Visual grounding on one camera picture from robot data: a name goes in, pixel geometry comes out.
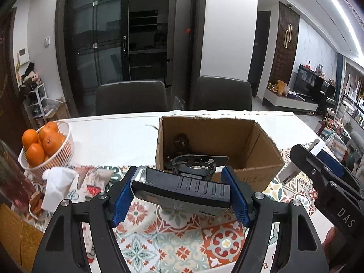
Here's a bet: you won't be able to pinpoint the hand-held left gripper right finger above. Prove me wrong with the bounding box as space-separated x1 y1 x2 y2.
221 166 330 273

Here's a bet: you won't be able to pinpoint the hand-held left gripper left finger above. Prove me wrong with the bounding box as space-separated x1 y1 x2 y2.
31 166 137 273

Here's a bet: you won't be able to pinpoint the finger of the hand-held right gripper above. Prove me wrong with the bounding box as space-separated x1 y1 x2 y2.
316 149 356 177
290 144 346 194

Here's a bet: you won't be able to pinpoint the black eyeglasses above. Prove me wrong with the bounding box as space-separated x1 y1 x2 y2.
172 155 230 177

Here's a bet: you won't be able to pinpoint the black and silver ridged device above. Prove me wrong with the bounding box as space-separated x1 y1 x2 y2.
130 167 231 217

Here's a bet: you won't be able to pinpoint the brown cardboard box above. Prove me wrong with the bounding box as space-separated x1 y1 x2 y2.
155 116 286 192

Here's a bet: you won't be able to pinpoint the person's right hand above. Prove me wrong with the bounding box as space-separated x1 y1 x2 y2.
323 226 346 265

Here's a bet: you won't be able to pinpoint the beige printed cloth pouch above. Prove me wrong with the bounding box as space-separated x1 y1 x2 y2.
72 165 113 203

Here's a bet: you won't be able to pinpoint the white low tv cabinet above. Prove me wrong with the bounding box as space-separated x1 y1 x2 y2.
263 87 319 115

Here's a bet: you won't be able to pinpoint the white crumpled tissue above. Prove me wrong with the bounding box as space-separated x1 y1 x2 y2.
42 167 78 211

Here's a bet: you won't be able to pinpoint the display shelf unit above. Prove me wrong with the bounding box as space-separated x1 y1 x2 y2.
338 63 364 127

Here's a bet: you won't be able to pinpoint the black cabinet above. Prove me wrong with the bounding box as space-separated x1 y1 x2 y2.
315 77 338 115

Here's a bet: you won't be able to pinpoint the colourful patterned table mat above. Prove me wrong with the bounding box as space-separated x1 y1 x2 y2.
65 139 339 273

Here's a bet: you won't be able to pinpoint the white plastic fruit basket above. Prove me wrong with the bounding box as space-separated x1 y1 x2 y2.
18 120 73 176

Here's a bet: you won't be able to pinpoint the black round gadget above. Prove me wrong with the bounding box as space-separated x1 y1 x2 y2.
173 135 190 152

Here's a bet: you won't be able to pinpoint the black television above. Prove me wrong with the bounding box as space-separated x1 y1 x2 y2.
293 64 325 99

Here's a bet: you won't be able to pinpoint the small white cup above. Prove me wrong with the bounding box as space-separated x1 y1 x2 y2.
28 192 46 220

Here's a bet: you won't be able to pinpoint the pile of oranges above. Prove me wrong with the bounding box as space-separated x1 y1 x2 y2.
22 121 66 168

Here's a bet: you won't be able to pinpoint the yellow-brown cardboard piece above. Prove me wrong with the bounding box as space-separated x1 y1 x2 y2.
0 204 44 265

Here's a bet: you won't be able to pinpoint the dark grey dining chair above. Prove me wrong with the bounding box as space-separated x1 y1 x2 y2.
189 76 253 111
95 81 168 116

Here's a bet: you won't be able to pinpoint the dark red packet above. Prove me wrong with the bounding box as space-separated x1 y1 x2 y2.
0 140 38 206

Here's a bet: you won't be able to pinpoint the open cardboard floor box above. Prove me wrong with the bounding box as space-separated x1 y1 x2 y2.
43 98 70 120

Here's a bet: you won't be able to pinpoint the clear plastic bag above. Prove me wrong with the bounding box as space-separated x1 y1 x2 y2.
173 95 187 110

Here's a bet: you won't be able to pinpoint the white shoe rack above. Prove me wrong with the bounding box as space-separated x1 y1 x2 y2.
23 84 49 129

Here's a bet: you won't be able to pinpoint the pile of plush clutter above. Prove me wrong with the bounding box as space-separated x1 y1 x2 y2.
19 62 44 88

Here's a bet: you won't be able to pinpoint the grey refrigerator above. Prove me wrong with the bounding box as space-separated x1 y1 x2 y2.
166 0 201 110

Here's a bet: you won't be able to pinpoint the dark glass sliding door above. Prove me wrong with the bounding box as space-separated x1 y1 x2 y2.
61 0 131 86

